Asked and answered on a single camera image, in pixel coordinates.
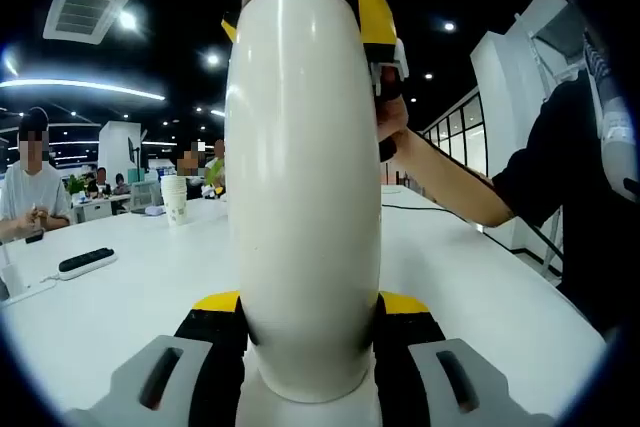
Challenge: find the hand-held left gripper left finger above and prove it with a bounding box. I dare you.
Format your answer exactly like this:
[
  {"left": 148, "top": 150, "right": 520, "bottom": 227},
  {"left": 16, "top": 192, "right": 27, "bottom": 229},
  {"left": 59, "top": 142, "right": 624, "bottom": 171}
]
[{"left": 62, "top": 289, "right": 249, "bottom": 427}]

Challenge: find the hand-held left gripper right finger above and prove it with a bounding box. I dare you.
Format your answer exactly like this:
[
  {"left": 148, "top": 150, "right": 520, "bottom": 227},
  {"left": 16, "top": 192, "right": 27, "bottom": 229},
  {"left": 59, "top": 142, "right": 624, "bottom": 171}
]
[{"left": 372, "top": 290, "right": 556, "bottom": 427}]

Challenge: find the cream water cup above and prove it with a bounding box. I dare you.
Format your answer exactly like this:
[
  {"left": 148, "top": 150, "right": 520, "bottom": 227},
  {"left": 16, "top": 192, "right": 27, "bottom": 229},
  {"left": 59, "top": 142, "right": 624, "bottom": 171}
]
[{"left": 224, "top": 0, "right": 384, "bottom": 405}]

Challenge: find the person's right hand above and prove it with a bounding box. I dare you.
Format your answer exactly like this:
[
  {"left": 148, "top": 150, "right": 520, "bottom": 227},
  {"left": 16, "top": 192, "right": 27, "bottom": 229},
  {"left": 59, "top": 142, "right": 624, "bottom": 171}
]
[{"left": 374, "top": 94, "right": 416, "bottom": 146}]

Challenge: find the white table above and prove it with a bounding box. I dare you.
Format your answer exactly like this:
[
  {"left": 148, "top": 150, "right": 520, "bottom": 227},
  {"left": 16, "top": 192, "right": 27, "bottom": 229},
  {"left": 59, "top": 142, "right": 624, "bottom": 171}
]
[{"left": 0, "top": 185, "right": 610, "bottom": 427}]

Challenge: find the black white power strip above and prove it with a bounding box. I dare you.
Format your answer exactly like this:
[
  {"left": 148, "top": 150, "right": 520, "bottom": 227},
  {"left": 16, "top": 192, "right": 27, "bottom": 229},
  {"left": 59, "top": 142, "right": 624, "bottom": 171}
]
[{"left": 57, "top": 246, "right": 119, "bottom": 282}]

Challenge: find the ceiling air conditioner vent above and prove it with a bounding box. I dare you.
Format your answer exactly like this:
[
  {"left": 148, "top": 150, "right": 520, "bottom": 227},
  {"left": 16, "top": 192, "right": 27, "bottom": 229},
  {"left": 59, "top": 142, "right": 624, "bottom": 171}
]
[{"left": 42, "top": 0, "right": 135, "bottom": 46}]

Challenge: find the long white power strip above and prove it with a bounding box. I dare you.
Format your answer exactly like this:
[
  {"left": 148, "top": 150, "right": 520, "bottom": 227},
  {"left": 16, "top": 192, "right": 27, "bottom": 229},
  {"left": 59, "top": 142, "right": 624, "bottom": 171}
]
[{"left": 0, "top": 276, "right": 60, "bottom": 307}]

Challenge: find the curved ceiling light strip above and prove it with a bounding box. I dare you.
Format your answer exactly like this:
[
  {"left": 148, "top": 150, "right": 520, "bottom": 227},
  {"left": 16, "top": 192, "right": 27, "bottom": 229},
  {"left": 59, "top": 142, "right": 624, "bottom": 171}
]
[{"left": 0, "top": 78, "right": 167, "bottom": 102}]

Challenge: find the white charger cube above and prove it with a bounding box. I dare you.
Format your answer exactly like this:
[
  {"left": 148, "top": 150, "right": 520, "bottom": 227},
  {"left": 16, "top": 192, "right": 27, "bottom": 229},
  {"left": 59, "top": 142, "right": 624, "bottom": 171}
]
[{"left": 0, "top": 265, "right": 26, "bottom": 299}]

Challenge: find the stack of paper cups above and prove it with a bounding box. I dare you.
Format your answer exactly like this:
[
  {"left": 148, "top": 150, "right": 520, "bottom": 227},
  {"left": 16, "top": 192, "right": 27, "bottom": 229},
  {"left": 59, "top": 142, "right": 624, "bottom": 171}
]
[{"left": 159, "top": 174, "right": 189, "bottom": 229}]

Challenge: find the operator in black shirt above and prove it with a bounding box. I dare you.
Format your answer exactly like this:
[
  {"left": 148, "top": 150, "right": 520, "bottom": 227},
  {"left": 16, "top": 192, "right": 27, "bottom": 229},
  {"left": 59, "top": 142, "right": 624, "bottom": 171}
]
[{"left": 492, "top": 69, "right": 640, "bottom": 339}]

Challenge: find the white worn chest device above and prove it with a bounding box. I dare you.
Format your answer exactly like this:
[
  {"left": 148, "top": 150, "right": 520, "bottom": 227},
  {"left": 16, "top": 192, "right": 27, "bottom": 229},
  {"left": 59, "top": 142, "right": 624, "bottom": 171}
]
[{"left": 582, "top": 31, "right": 640, "bottom": 199}]

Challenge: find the black cable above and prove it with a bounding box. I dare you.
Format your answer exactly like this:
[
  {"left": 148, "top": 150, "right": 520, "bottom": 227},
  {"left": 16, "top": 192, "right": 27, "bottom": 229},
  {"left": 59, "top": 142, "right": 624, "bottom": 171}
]
[{"left": 381, "top": 203, "right": 462, "bottom": 217}]

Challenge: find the small black wall monitor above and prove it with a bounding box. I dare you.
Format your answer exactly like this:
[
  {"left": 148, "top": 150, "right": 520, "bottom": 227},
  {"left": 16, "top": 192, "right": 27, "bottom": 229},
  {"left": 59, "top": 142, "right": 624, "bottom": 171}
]
[{"left": 127, "top": 135, "right": 150, "bottom": 172}]

